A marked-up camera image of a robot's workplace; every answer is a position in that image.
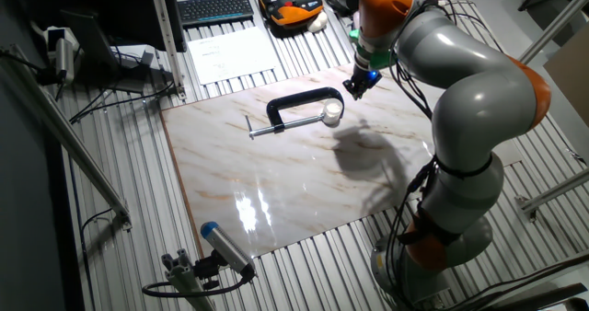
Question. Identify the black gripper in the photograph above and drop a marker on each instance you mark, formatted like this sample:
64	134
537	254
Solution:
363	78

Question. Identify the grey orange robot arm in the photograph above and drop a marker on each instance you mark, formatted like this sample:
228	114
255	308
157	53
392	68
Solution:
478	99

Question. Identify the black metal C-clamp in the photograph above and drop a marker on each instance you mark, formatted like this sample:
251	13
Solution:
294	98

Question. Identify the orange black teach pendant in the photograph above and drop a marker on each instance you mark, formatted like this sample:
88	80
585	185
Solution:
294	14

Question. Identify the marble pattern board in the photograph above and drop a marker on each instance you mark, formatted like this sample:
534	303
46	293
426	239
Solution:
276	177

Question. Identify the white printed paper sheet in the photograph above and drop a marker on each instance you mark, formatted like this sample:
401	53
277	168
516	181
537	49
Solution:
232	55

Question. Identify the black keyboard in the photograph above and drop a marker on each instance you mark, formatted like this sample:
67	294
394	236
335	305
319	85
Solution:
215	8

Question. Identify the aluminium profile upright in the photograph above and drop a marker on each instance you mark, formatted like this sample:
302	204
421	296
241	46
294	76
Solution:
165	30

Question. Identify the brown cardboard sheet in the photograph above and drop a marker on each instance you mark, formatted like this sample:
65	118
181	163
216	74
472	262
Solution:
570	81

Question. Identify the short aluminium profile stub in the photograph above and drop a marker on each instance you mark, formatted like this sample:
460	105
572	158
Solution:
184	279

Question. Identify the black monitor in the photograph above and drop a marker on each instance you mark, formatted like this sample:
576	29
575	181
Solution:
106	7

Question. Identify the silver camera with blue cap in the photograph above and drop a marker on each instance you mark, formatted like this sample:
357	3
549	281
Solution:
226	246

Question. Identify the aluminium post with foot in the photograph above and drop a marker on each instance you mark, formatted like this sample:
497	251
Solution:
554	26

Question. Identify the aluminium bar with bracket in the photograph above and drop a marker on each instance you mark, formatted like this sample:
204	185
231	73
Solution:
557	191

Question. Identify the black camera clamp mount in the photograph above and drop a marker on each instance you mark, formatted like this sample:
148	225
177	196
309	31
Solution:
208	267

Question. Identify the long aluminium frame bar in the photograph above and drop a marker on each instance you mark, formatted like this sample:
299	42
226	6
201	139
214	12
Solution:
69	136

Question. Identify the silver camera on white bracket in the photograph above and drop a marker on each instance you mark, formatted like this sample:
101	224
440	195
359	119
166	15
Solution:
64	60

